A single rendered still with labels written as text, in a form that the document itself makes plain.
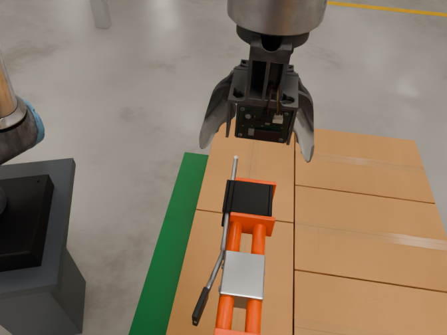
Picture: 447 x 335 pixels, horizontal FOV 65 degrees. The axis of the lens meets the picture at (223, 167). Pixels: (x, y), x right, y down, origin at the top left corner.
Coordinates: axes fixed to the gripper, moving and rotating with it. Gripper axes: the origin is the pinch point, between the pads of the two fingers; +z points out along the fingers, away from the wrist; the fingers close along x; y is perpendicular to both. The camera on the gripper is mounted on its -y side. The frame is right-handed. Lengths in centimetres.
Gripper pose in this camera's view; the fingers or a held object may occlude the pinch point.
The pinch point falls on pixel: (254, 151)
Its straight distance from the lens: 50.1
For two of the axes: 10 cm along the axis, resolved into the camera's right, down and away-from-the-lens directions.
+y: -1.4, 7.3, -6.7
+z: -0.4, 6.7, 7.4
